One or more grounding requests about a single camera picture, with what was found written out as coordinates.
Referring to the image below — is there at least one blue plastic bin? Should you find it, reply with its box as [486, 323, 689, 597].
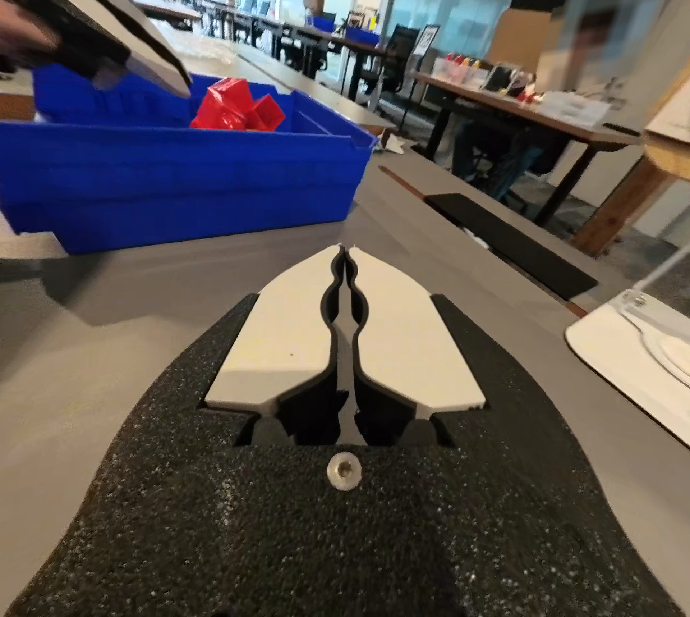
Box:
[0, 69, 378, 255]

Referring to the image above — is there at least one clear box of colour bottles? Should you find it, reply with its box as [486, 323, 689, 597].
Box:
[434, 54, 492, 89]

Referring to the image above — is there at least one person's left hand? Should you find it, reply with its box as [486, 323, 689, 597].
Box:
[0, 0, 61, 70]

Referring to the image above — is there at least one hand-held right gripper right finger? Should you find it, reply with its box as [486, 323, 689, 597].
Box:
[345, 245, 488, 421]

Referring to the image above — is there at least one black office chair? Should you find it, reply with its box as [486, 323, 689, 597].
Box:
[360, 24, 421, 108]

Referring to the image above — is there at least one wooden work table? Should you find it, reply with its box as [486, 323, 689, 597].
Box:
[411, 69, 643, 227]

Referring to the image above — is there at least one black table mat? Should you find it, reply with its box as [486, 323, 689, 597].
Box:
[425, 193, 599, 301]

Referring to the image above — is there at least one dark background table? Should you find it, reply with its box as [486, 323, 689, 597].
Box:
[202, 0, 390, 100]

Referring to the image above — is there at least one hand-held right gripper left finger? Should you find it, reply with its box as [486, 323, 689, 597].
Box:
[204, 244, 351, 421]

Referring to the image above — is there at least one wooden pillar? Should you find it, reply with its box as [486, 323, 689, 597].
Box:
[571, 156, 675, 257]

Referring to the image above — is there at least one white lamp stand base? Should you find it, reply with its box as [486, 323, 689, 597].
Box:
[565, 245, 690, 448]

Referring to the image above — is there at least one framed code sign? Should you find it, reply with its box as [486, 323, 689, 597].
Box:
[414, 25, 441, 57]

